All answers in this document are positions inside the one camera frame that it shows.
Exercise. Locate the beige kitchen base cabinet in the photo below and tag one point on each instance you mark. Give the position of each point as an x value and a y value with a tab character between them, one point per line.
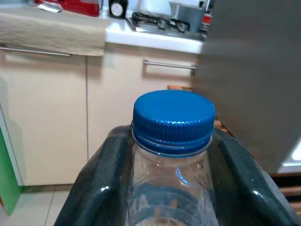
58	117

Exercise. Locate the beige textured cover cloth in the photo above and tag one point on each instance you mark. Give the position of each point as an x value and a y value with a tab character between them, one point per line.
51	30

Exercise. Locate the black round kitchen timer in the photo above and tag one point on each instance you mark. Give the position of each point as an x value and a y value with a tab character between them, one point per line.
117	9

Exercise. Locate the white kitchen worktop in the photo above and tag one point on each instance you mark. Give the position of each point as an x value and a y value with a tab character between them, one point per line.
150	38

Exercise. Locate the green white panel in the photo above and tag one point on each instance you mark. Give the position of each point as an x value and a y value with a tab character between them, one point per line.
8	169

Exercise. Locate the red flat box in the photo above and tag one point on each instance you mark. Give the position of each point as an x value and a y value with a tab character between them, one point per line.
77	7

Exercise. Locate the black gas stove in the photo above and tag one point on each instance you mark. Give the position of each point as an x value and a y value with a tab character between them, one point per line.
162	24

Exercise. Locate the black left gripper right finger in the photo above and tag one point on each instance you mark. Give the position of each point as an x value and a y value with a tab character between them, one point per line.
244	188

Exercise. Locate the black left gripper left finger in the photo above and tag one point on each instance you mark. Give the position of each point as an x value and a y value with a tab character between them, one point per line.
103	176

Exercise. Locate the clear bottle with blue cap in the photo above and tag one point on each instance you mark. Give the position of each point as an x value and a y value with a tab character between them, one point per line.
174	117

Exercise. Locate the red white condiment container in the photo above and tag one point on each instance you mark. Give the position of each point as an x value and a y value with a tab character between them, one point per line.
206	22

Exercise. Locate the silver metal pot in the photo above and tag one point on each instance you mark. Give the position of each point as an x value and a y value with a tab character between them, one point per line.
188	16

